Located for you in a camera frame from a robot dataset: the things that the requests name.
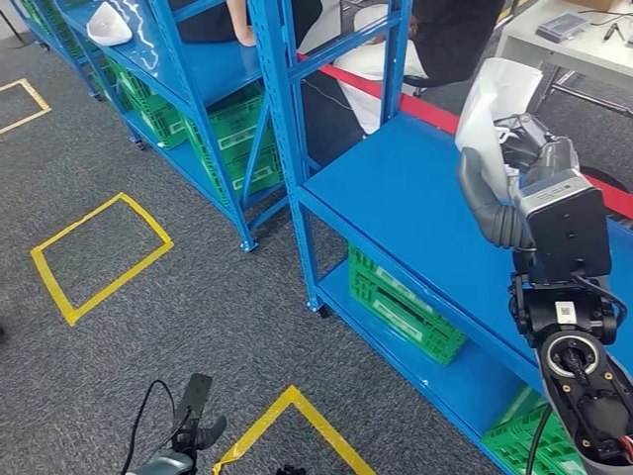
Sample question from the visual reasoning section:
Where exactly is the blue metal shelf rack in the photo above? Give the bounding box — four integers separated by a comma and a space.
51, 0, 293, 253
247, 0, 633, 475
10, 0, 105, 103

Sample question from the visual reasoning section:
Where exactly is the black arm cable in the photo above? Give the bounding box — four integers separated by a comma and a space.
525, 403, 554, 475

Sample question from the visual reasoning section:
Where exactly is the black camera cable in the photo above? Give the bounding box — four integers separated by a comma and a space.
121, 378, 191, 475

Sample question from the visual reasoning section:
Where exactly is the crumpled yellow floor tape square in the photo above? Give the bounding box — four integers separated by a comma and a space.
212, 385, 377, 475

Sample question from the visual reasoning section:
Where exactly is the white table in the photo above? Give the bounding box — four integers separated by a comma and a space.
496, 0, 633, 120

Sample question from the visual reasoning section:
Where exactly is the long red strip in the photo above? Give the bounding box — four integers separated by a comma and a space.
297, 51, 633, 221

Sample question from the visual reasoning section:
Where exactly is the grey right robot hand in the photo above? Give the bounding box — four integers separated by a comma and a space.
457, 113, 581, 218

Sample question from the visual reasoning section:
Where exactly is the grey flat device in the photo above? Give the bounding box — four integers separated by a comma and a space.
535, 11, 591, 45

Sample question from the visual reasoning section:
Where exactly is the white plastic part orange writing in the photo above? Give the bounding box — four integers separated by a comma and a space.
455, 57, 544, 205

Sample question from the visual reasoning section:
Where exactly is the cardboard box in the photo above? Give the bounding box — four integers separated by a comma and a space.
564, 0, 633, 11

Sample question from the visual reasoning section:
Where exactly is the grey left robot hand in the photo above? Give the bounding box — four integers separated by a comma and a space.
189, 416, 228, 455

